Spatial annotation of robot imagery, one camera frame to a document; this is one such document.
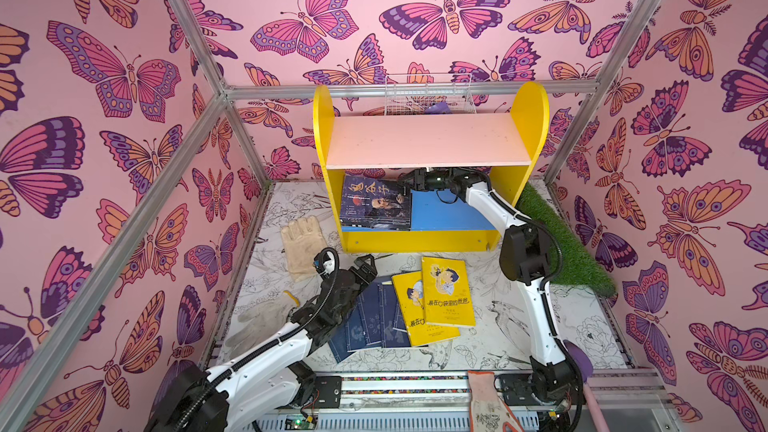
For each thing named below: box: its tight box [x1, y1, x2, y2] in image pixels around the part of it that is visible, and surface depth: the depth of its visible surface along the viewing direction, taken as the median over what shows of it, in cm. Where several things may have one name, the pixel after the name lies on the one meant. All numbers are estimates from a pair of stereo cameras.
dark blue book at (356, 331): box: [345, 297, 369, 353], surface depth 82 cm
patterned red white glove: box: [468, 371, 524, 432], surface depth 72 cm
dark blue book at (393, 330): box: [380, 284, 411, 348], surface depth 83 cm
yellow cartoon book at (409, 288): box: [392, 271, 461, 347], surface depth 84 cm
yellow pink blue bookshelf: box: [313, 82, 550, 253], surface depth 89 cm
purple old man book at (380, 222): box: [340, 215, 412, 231], surface depth 89 cm
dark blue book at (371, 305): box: [358, 282, 386, 347], surface depth 85 cm
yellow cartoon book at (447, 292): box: [421, 257, 476, 327], surface depth 89 cm
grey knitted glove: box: [225, 291, 300, 360], surface depth 89 cm
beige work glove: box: [281, 215, 328, 281], surface depth 105 cm
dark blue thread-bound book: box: [328, 316, 353, 363], surface depth 81 cm
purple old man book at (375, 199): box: [340, 169, 411, 231], surface depth 91 cm
